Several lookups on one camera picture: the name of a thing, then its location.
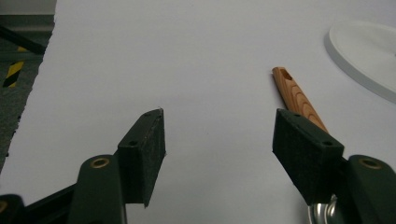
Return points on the black bar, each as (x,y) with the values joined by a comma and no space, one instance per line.
(21,39)

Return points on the yellow black striped tape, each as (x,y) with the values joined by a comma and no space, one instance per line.
(13,71)

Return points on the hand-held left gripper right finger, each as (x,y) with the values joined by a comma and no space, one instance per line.
(306,155)

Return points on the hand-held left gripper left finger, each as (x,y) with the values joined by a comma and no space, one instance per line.
(141,155)

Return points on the white round plate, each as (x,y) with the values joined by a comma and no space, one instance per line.
(367,53)

